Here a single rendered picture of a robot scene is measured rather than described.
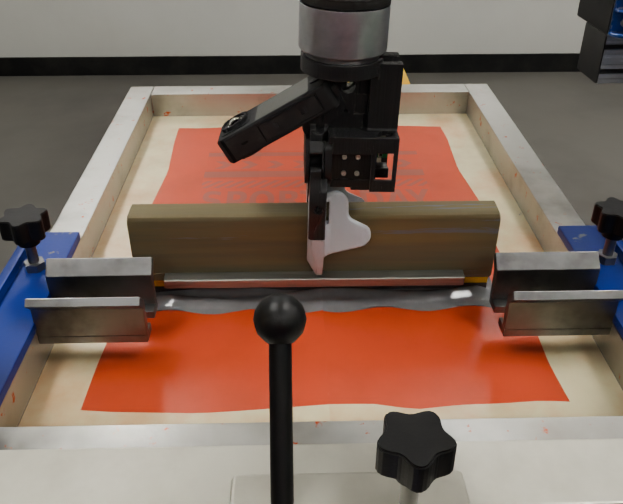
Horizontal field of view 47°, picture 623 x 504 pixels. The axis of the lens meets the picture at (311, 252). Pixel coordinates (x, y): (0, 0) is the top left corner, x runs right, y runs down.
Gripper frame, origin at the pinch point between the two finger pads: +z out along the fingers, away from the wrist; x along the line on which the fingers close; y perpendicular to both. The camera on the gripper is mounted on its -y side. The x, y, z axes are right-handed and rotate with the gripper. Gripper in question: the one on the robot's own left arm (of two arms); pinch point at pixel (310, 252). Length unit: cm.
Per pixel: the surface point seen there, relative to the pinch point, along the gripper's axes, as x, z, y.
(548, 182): 16.9, 0.3, 29.5
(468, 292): -1.3, 3.9, 16.2
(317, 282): -2.6, 1.9, 0.6
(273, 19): 361, 68, -10
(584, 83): 337, 95, 171
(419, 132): 41.6, 4.3, 18.0
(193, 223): -1.4, -4.0, -11.3
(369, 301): -2.3, 4.4, 6.0
